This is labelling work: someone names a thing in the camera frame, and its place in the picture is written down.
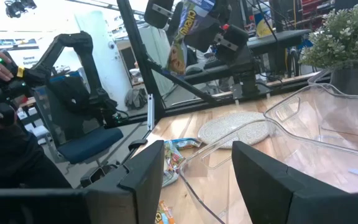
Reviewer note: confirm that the black aluminium rig frame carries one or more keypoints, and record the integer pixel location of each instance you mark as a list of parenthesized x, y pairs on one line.
[(141, 62)]

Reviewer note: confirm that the green potted plant black pot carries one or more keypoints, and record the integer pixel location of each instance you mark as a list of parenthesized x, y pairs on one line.
[(343, 34)]

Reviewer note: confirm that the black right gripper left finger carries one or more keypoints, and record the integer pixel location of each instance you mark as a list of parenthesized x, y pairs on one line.
[(135, 193)]

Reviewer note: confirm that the black table edge bracket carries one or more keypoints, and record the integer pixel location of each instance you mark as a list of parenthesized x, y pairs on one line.
[(137, 144)]

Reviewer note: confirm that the person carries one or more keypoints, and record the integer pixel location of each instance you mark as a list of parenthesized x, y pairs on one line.
[(11, 155)]

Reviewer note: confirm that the orange wrapper Chewy granola bar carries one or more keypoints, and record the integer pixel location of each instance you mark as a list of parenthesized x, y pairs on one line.
[(179, 59), (163, 214)]

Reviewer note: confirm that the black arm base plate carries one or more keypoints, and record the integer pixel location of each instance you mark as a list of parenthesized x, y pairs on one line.
[(259, 90)]

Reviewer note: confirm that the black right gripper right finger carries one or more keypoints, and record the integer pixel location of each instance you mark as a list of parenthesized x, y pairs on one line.
[(259, 186)]

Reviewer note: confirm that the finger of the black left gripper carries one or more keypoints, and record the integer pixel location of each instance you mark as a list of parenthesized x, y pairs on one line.
[(204, 34), (175, 18)]

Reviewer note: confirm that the silver metal bracket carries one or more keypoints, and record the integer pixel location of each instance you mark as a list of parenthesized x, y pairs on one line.
[(150, 112)]

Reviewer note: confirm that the grey bag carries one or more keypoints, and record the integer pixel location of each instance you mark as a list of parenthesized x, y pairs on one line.
[(135, 99)]

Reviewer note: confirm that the round woven beige placemat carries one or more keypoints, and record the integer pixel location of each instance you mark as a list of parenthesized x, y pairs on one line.
[(228, 127)]

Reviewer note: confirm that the black ceiling spotlight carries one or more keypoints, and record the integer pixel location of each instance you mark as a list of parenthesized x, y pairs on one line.
[(17, 7)]

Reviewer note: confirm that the blue seat office chair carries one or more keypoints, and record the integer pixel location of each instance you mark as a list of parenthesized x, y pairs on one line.
[(89, 144)]

